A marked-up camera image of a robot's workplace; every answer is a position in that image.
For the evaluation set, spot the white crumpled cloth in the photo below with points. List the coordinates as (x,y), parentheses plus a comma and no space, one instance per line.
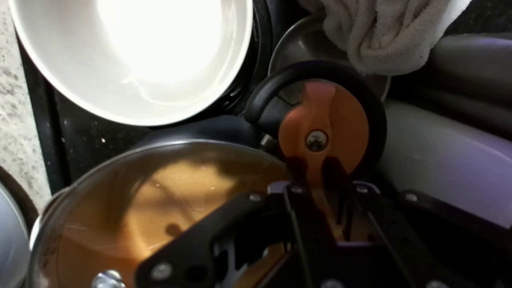
(384,32)

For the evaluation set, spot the white ceramic bowl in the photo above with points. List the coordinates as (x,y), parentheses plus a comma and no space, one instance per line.
(133,53)

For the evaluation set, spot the white thermos bottle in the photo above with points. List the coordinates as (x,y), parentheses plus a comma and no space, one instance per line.
(453,160)

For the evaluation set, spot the glass pot lid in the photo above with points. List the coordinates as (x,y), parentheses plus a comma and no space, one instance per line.
(133,213)

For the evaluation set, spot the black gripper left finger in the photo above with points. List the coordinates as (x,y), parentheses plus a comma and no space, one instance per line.
(240,240)

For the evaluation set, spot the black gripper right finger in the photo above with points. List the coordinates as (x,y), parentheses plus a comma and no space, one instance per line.
(426,234)

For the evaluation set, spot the steel travel tumbler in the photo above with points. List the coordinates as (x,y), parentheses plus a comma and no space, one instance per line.
(469,80)

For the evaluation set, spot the black electric stove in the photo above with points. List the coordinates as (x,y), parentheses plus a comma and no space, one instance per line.
(80,138)

